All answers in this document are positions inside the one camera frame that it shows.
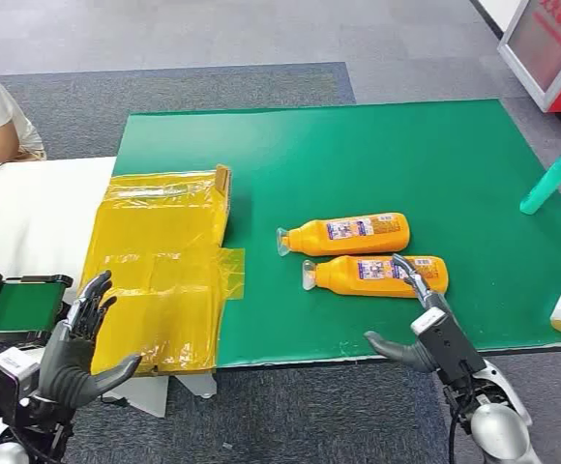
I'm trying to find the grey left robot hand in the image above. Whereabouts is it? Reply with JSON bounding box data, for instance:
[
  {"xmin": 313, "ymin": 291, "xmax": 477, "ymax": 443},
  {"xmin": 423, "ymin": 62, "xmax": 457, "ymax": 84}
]
[{"xmin": 36, "ymin": 270, "xmax": 141, "ymax": 411}]

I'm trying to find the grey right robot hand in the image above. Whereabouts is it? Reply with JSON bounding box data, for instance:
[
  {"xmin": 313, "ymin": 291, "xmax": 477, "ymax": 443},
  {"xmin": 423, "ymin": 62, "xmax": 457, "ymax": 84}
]
[{"xmin": 364, "ymin": 253, "xmax": 454, "ymax": 375}]

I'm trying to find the orange bottle clear cap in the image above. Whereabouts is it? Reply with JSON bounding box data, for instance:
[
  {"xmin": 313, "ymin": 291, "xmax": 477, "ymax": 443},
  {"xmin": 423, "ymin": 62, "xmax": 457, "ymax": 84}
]
[
  {"xmin": 275, "ymin": 212, "xmax": 411, "ymax": 258},
  {"xmin": 302, "ymin": 254, "xmax": 450, "ymax": 300}
]

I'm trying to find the teal green plastic bottle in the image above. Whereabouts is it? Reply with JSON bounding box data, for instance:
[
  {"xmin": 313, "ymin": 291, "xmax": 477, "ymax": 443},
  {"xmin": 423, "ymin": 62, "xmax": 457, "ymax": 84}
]
[{"xmin": 519, "ymin": 153, "xmax": 561, "ymax": 216}]

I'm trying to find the small green belt conveyor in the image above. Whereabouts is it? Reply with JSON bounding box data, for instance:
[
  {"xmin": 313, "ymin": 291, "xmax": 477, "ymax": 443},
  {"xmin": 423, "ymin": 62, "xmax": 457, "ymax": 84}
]
[{"xmin": 0, "ymin": 274, "xmax": 75, "ymax": 352}]

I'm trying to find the white table foot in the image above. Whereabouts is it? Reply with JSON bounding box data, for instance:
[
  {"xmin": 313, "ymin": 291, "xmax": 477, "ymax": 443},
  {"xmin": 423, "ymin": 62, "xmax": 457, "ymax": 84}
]
[{"xmin": 101, "ymin": 373, "xmax": 218, "ymax": 419}]

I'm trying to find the yellow tape-wrapped cardboard box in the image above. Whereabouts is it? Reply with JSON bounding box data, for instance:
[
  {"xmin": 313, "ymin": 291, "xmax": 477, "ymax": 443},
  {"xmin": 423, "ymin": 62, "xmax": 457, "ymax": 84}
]
[{"xmin": 77, "ymin": 164, "xmax": 246, "ymax": 377}]

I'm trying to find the green table mat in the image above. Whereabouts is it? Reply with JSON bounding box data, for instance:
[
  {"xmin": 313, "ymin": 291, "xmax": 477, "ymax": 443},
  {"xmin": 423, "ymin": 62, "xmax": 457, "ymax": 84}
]
[{"xmin": 112, "ymin": 98, "xmax": 561, "ymax": 371}]

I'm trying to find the white and red display stand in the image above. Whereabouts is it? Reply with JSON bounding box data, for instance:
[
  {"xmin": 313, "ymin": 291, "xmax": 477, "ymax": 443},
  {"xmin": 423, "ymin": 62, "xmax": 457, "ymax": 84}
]
[{"xmin": 497, "ymin": 0, "xmax": 561, "ymax": 114}]

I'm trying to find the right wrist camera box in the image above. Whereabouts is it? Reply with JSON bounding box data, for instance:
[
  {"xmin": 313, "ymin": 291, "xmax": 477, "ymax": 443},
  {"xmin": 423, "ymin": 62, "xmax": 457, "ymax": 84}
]
[{"xmin": 410, "ymin": 306, "xmax": 488, "ymax": 387}]

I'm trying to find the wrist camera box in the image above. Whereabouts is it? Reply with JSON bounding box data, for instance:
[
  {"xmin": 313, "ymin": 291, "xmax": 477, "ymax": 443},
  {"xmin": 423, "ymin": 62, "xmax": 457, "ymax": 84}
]
[
  {"xmin": 0, "ymin": 347, "xmax": 43, "ymax": 425},
  {"xmin": 410, "ymin": 306, "xmax": 488, "ymax": 387}
]

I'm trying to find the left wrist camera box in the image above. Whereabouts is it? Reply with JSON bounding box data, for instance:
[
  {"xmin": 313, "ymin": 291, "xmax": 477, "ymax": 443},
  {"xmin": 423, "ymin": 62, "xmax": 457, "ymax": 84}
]
[{"xmin": 0, "ymin": 347, "xmax": 43, "ymax": 425}]

